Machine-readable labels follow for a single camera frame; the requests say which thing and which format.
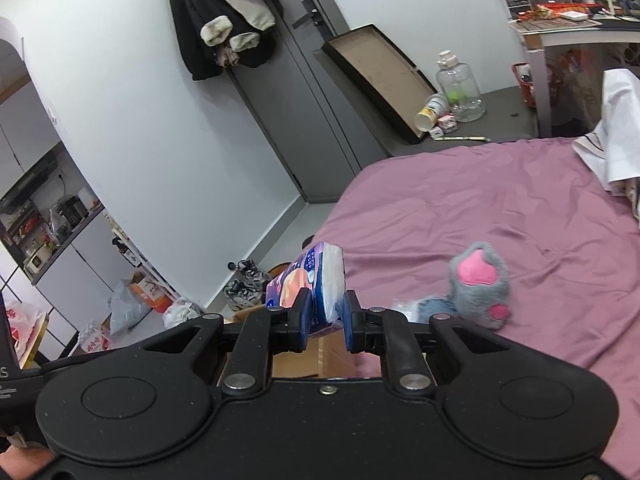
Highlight brown cardboard box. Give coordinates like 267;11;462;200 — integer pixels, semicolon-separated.
219;303;362;380

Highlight blue tissue pack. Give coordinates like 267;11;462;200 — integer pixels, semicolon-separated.
265;242;346;334

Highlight blue denim pouch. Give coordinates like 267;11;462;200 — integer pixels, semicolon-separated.
416;297;459;324

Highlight grey plush paw slipper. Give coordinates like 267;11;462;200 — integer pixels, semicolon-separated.
449;242;510;330

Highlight clear bag white beads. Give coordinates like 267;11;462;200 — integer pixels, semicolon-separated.
392;300;423;323

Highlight person's right hand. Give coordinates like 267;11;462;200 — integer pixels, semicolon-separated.
0;445;54;480

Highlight grey sneakers pair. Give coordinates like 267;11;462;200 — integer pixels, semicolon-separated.
224;259;272;311

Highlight white plastic bag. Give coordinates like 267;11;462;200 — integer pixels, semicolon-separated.
163;297;203;330

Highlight grey plastic bag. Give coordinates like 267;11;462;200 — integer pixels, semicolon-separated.
107;280;151;336

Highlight orange cardboard box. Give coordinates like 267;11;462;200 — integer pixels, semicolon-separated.
129;272;174;313

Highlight grey door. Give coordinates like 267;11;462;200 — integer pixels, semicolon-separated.
231;0;392;203

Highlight white paper cup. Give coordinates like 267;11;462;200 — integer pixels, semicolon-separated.
414;93;449;132

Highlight pink bed sheet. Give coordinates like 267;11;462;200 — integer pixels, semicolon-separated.
249;136;640;480

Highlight black framed cardboard tray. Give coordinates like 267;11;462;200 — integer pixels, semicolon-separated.
322;24;437;145

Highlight clear plastic water jug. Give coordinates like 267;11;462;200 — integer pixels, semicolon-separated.
436;50;486;124

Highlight red basket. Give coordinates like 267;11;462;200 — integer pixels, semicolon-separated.
512;62;536;108

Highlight white crumpled cloth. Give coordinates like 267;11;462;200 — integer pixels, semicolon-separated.
572;68;640;220

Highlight black hanging jacket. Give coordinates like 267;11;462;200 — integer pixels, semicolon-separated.
169;0;277;81

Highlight white desk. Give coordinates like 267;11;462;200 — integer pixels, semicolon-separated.
509;16;639;138

